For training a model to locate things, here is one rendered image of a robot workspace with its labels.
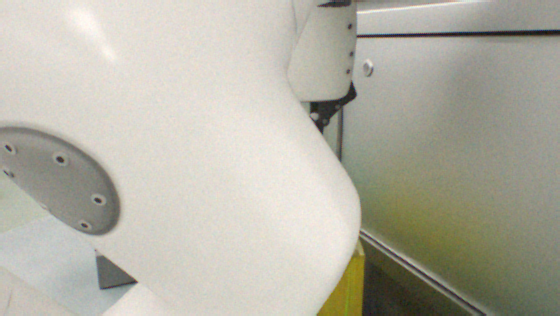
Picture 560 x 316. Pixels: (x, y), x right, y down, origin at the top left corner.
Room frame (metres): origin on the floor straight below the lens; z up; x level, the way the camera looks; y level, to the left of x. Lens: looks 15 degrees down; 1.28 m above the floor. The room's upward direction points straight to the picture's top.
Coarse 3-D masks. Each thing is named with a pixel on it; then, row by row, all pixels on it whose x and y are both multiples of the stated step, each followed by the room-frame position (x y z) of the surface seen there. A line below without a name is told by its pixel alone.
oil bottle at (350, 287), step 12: (360, 240) 0.42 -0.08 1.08; (360, 252) 0.42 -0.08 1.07; (348, 264) 0.41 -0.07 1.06; (360, 264) 0.42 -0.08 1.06; (348, 276) 0.41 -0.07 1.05; (360, 276) 0.42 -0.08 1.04; (336, 288) 0.41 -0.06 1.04; (348, 288) 0.41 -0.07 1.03; (360, 288) 0.42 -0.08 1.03; (336, 300) 0.41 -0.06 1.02; (348, 300) 0.41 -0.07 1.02; (360, 300) 0.42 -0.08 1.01; (324, 312) 0.40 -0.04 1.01; (336, 312) 0.41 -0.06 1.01; (348, 312) 0.41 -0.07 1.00; (360, 312) 0.42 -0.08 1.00
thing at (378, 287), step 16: (352, 0) 0.66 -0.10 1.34; (368, 0) 0.65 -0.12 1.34; (384, 0) 0.61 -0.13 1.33; (400, 0) 0.58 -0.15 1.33; (416, 0) 0.56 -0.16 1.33; (432, 0) 0.53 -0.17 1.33; (448, 0) 0.51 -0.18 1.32; (368, 272) 0.62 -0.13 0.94; (368, 288) 0.61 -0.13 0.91; (384, 288) 0.59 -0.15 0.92; (400, 288) 0.56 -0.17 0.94; (368, 304) 0.61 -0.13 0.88; (384, 304) 0.59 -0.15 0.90; (400, 304) 0.56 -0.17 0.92; (416, 304) 0.53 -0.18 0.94
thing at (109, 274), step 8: (96, 256) 0.87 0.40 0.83; (104, 256) 0.87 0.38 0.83; (96, 264) 0.87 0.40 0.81; (104, 264) 0.87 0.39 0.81; (112, 264) 0.88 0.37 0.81; (104, 272) 0.87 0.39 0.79; (112, 272) 0.88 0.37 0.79; (120, 272) 0.88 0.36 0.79; (104, 280) 0.87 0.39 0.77; (112, 280) 0.88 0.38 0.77; (120, 280) 0.88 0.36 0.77; (128, 280) 0.89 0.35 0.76; (136, 280) 0.90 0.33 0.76
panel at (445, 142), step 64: (512, 0) 0.40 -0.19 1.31; (384, 64) 0.57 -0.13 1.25; (448, 64) 0.47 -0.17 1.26; (512, 64) 0.40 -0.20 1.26; (384, 128) 0.56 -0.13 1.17; (448, 128) 0.46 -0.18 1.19; (512, 128) 0.39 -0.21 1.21; (384, 192) 0.55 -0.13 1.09; (448, 192) 0.45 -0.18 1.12; (512, 192) 0.38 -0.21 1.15; (384, 256) 0.53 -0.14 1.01; (448, 256) 0.44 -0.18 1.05; (512, 256) 0.38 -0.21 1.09
